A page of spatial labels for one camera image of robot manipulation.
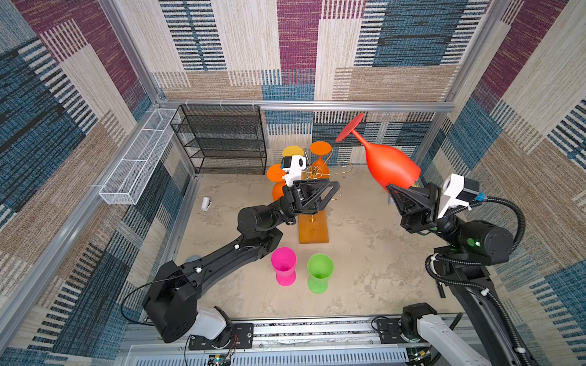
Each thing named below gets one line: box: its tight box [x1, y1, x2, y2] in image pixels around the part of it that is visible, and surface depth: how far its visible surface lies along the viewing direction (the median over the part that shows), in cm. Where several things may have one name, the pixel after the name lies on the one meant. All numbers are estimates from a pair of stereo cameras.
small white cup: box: [201, 196, 213, 212], surface depth 107 cm
